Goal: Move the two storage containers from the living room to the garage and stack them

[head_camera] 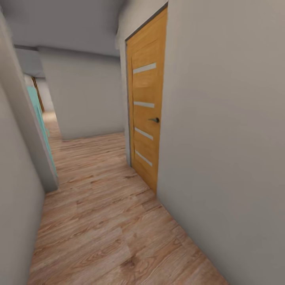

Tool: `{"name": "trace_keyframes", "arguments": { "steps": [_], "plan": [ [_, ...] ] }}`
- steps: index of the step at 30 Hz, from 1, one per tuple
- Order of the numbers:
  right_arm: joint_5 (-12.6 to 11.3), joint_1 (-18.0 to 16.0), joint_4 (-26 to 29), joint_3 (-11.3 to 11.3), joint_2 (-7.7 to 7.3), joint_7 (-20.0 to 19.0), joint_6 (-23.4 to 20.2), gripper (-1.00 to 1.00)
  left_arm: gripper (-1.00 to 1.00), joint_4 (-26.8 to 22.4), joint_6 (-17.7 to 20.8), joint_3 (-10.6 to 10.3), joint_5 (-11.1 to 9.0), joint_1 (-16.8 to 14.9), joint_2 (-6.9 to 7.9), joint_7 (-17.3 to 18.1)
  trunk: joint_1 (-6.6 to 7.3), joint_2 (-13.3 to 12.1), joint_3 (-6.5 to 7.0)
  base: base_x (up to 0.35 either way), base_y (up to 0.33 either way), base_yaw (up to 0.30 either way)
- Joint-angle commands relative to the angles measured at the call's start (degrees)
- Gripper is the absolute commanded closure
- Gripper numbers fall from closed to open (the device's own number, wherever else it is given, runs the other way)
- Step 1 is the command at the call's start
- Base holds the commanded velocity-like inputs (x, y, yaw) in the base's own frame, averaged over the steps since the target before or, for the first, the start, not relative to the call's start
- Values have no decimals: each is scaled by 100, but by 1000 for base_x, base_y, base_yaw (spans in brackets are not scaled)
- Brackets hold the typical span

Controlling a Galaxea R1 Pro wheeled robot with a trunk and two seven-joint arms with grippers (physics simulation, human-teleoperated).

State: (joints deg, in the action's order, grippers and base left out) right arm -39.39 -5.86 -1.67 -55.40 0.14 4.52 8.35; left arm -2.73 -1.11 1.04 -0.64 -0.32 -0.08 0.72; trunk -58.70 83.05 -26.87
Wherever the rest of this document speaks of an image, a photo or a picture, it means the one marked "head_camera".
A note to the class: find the door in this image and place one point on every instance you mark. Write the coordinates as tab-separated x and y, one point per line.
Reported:
146	58

